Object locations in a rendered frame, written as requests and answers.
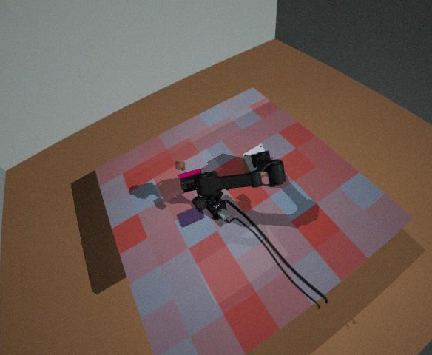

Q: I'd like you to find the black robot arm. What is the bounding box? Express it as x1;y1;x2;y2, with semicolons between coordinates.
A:
181;151;286;196

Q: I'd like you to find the dark purple flat bar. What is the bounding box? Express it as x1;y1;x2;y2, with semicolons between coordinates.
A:
178;207;204;227

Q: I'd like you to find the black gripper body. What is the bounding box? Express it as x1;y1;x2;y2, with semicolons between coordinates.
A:
192;189;222;212

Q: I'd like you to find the magenta rectangular block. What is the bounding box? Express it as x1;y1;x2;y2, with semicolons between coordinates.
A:
179;169;201;184

